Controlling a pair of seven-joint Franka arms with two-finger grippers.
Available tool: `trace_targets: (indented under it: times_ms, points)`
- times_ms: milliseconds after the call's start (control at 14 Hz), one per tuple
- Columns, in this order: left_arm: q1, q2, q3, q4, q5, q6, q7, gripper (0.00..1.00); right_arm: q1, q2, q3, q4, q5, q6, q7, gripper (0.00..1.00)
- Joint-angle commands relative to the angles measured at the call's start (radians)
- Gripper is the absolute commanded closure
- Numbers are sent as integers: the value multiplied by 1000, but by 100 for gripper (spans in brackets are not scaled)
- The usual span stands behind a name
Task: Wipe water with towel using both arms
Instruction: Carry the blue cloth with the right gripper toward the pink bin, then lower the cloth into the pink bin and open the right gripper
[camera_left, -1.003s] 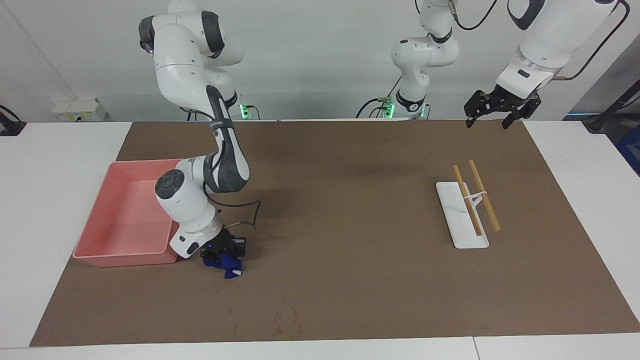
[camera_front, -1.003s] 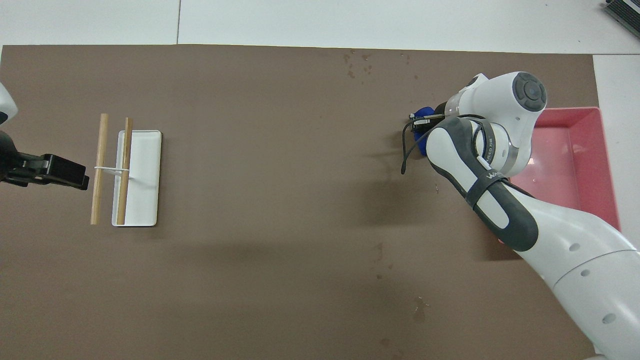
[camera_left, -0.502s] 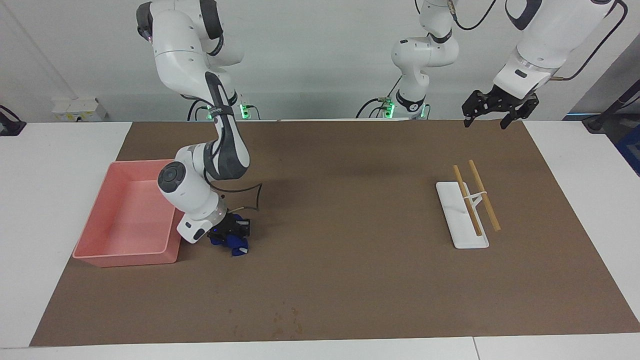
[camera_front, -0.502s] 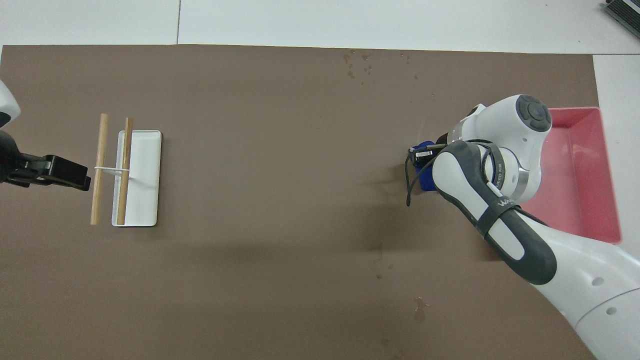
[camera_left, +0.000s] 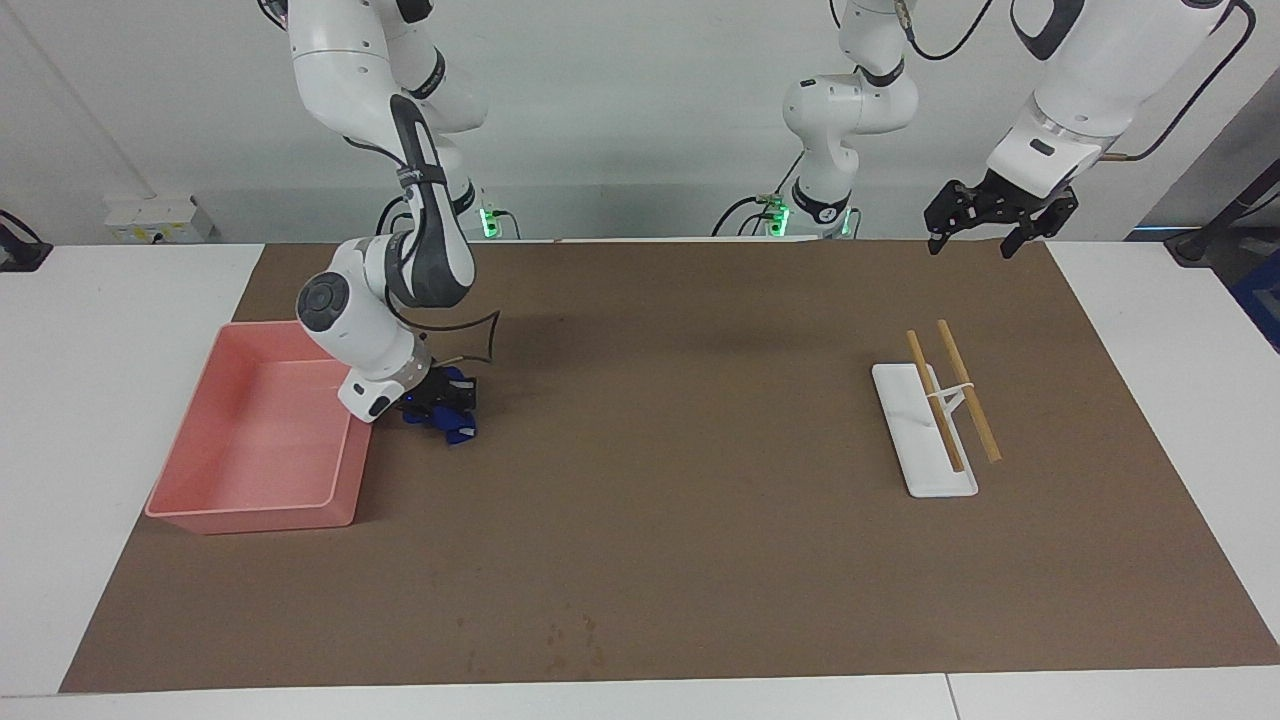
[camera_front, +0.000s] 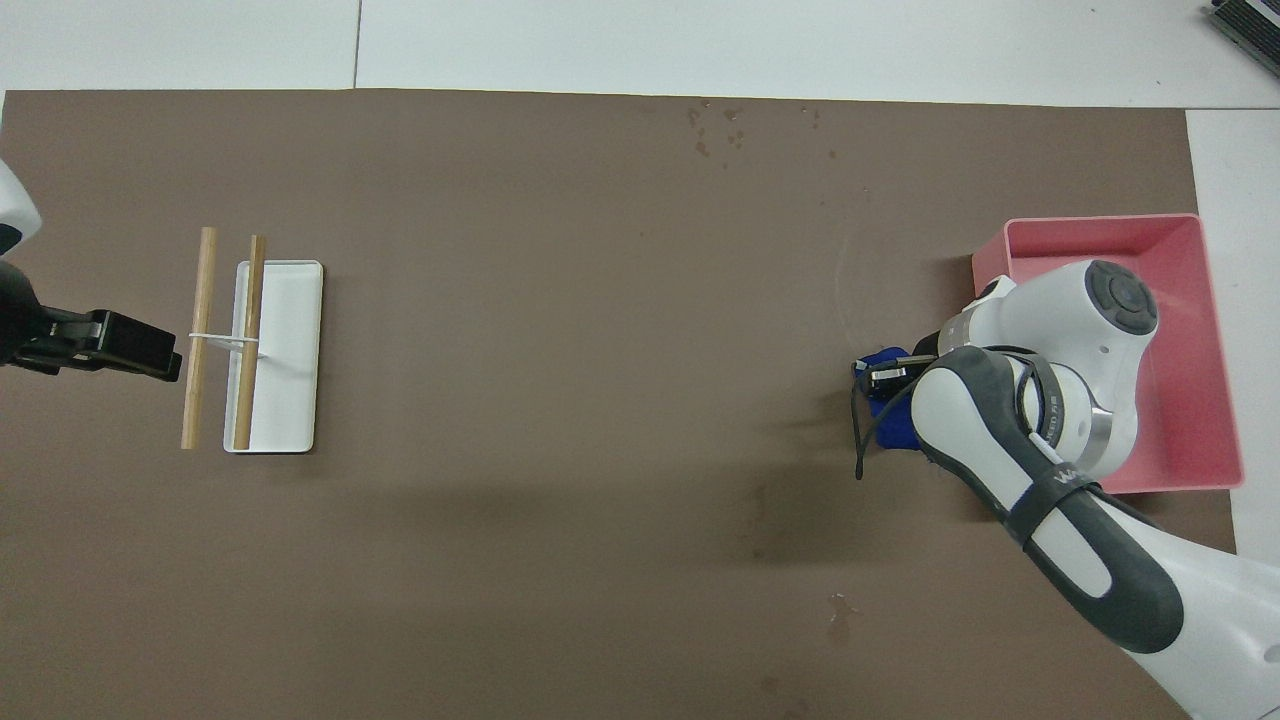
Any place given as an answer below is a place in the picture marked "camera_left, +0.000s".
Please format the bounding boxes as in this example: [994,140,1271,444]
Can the blue object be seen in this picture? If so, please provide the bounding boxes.
[1232,250,1280,353]

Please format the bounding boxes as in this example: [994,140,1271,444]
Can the pink plastic bin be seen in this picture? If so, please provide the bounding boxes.
[145,320,373,535]

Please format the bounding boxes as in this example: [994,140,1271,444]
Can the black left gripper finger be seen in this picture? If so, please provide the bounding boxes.
[1002,190,1080,260]
[924,182,991,257]

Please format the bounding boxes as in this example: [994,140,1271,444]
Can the blue towel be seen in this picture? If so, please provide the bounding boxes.
[403,366,479,447]

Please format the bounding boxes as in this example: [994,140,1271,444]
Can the brown table mat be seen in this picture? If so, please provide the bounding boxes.
[60,238,1280,694]

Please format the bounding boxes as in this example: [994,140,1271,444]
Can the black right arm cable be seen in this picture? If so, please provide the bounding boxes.
[385,300,502,373]

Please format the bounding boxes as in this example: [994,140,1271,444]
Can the black table clamp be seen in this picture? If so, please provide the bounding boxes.
[0,210,53,273]

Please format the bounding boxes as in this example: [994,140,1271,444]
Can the white towel rack wooden rods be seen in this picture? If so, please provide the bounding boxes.
[871,319,1003,499]

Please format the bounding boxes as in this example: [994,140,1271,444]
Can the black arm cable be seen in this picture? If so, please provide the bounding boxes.
[385,300,502,373]
[1100,0,1256,163]

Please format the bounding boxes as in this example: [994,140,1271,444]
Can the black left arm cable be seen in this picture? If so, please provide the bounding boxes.
[1100,0,1256,163]

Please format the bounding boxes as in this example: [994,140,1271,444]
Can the white wall socket box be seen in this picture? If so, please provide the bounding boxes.
[104,195,213,245]

